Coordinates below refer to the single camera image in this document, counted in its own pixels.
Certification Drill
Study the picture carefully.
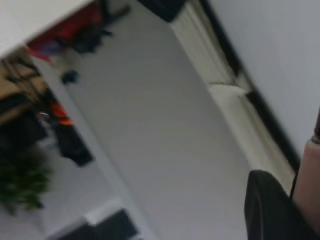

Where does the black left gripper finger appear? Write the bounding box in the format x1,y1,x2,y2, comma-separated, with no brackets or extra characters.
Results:
244,169,320,240

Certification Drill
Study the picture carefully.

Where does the pink handled metal spoon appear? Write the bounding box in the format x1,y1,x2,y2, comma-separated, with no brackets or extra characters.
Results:
290,106,320,219

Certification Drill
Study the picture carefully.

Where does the black flat device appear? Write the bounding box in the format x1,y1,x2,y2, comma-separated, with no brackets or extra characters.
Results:
56,208,141,240

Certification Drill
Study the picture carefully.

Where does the black bag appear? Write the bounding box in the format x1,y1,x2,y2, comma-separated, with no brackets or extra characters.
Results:
52,122,94,168

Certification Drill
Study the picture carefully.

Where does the orange object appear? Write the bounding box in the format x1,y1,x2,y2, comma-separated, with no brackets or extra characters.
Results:
49,100,74,126

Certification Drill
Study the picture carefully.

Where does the small dark blue item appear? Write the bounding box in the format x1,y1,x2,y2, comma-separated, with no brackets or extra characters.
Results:
61,70,80,85

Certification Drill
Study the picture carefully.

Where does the green potted plant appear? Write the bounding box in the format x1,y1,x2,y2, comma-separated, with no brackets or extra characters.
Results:
0,148,54,216

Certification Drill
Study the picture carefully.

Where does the red cloth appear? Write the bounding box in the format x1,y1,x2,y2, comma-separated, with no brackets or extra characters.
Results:
26,4,104,62

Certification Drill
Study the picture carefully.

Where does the brown cardboard box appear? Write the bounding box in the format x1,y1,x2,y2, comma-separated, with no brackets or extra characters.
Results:
0,56,45,126

